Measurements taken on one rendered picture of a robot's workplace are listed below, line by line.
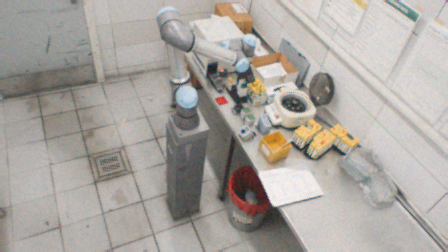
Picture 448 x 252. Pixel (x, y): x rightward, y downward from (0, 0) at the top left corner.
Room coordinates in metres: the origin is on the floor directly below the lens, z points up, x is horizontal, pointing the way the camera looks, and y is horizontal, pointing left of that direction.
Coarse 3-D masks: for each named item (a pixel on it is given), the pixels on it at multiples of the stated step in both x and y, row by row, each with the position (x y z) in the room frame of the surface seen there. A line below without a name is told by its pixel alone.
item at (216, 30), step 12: (204, 24) 2.19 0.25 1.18; (216, 24) 2.22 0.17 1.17; (228, 24) 2.24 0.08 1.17; (204, 36) 2.06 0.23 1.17; (216, 36) 2.07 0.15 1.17; (228, 36) 2.09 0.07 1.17; (240, 36) 2.12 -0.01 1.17; (204, 60) 2.03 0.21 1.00; (216, 60) 2.03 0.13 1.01; (204, 72) 2.01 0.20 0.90; (228, 72) 2.08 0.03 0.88
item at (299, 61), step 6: (282, 42) 2.33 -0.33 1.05; (288, 42) 2.28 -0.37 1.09; (282, 48) 2.30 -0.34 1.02; (288, 48) 2.25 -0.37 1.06; (294, 48) 2.22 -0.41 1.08; (288, 54) 2.23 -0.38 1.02; (294, 54) 2.19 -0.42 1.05; (300, 54) 2.15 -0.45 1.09; (288, 60) 2.21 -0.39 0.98; (294, 60) 2.17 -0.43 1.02; (300, 60) 2.13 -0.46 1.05; (306, 60) 2.09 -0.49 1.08; (294, 66) 2.14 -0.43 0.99; (300, 66) 2.10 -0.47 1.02; (306, 66) 2.06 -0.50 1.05; (300, 72) 2.08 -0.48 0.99; (306, 72) 2.06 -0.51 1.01; (300, 78) 2.06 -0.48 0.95; (300, 84) 2.05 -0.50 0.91
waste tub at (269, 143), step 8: (264, 136) 1.41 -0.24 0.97; (272, 136) 1.45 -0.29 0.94; (280, 136) 1.45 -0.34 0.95; (264, 144) 1.36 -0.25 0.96; (272, 144) 1.44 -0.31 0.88; (280, 144) 1.43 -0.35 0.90; (288, 144) 1.39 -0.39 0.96; (264, 152) 1.35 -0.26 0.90; (272, 152) 1.30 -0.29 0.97; (280, 152) 1.33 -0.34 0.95; (288, 152) 1.36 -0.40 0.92; (272, 160) 1.30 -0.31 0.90
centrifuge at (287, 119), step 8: (280, 96) 1.77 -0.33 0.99; (288, 96) 1.82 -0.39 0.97; (296, 96) 1.82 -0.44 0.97; (304, 96) 1.81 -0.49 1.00; (272, 104) 1.75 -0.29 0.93; (280, 104) 1.69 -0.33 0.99; (312, 104) 1.75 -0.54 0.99; (272, 112) 1.69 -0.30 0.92; (280, 112) 1.65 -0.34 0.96; (288, 112) 1.63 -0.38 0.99; (296, 112) 1.64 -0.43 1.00; (304, 112) 1.65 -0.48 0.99; (312, 112) 1.67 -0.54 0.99; (272, 120) 1.62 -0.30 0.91; (280, 120) 1.62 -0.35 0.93; (288, 120) 1.60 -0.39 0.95; (296, 120) 1.61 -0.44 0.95; (304, 120) 1.64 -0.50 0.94
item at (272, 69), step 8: (256, 56) 2.14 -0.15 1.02; (264, 56) 2.17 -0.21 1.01; (272, 56) 2.20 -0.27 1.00; (280, 56) 2.24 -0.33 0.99; (256, 64) 2.14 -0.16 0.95; (264, 64) 2.17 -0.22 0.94; (272, 64) 2.19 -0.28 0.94; (280, 64) 2.20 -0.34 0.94; (288, 64) 2.15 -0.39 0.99; (256, 72) 1.98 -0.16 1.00; (264, 72) 2.08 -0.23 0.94; (272, 72) 2.09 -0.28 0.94; (280, 72) 2.11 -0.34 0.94; (288, 72) 2.12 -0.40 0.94; (296, 72) 2.03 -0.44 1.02; (264, 80) 1.90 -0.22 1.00; (272, 80) 1.93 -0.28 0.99; (280, 80) 1.97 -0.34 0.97; (288, 80) 2.01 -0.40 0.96
